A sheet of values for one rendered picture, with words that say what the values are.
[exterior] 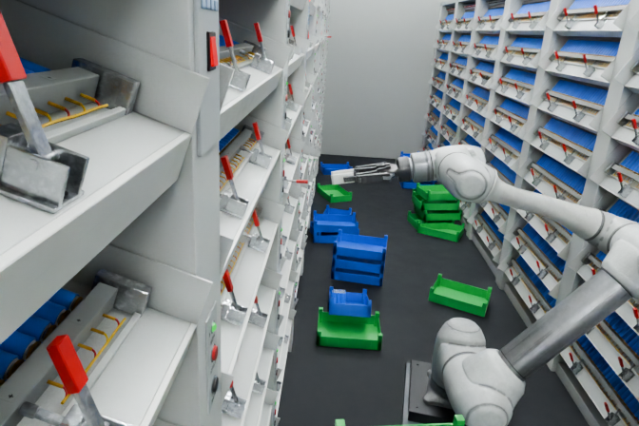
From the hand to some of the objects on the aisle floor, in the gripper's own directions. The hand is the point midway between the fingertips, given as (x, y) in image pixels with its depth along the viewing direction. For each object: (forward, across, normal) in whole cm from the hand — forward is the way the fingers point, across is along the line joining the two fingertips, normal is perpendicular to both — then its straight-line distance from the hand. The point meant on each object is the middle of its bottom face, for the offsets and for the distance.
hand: (342, 176), depth 143 cm
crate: (-52, +97, -111) cm, 156 cm away
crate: (+9, +58, -98) cm, 114 cm away
